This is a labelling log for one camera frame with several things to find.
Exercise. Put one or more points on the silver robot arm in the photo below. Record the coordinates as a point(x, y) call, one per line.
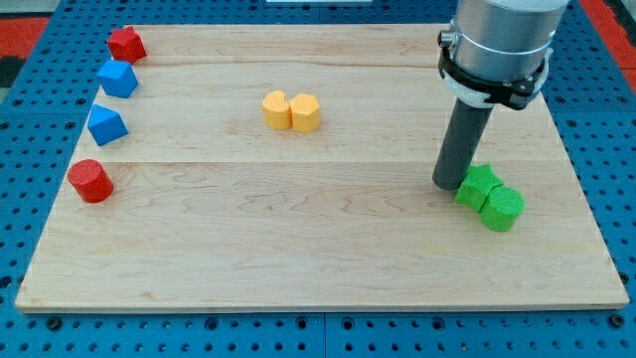
point(501, 40)

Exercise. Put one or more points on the wooden board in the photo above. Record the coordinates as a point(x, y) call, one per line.
point(213, 211)

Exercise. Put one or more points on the yellow hexagon block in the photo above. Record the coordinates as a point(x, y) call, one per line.
point(305, 111)

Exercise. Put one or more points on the yellow heart block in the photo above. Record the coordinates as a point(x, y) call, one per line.
point(276, 110)

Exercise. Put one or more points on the grey cylindrical pointer rod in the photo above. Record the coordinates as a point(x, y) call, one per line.
point(465, 128)

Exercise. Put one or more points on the green star block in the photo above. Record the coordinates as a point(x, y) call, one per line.
point(476, 187)

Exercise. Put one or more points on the green cylinder block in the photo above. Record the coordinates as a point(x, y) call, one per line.
point(502, 208)

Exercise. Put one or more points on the blue triangle block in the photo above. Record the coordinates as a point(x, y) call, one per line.
point(105, 125)

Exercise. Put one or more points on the blue cube block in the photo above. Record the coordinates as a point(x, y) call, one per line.
point(117, 78)

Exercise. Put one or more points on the red cylinder block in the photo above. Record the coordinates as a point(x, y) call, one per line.
point(90, 180)

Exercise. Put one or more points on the red star block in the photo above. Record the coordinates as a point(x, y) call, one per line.
point(126, 45)

